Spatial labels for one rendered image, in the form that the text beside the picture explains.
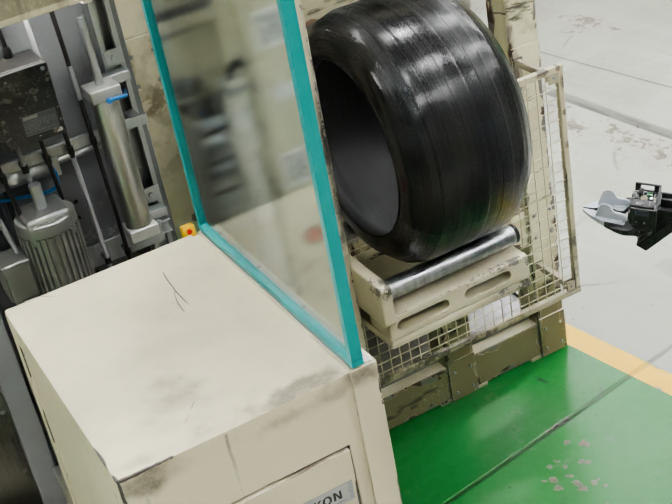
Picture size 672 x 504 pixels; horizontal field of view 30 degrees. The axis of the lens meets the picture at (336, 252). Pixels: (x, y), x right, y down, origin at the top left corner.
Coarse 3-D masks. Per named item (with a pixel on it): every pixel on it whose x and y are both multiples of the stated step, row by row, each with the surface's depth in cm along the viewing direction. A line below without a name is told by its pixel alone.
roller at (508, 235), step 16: (480, 240) 268; (496, 240) 269; (512, 240) 270; (448, 256) 265; (464, 256) 266; (480, 256) 268; (416, 272) 262; (432, 272) 263; (448, 272) 265; (400, 288) 260; (416, 288) 263
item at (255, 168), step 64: (192, 0) 178; (256, 0) 157; (192, 64) 189; (256, 64) 165; (192, 128) 202; (256, 128) 175; (192, 192) 215; (256, 192) 186; (320, 192) 162; (256, 256) 198; (320, 256) 172; (320, 320) 182
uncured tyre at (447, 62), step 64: (384, 0) 252; (448, 0) 250; (320, 64) 278; (384, 64) 239; (448, 64) 240; (384, 128) 242; (448, 128) 238; (512, 128) 244; (384, 192) 288; (448, 192) 242; (512, 192) 251
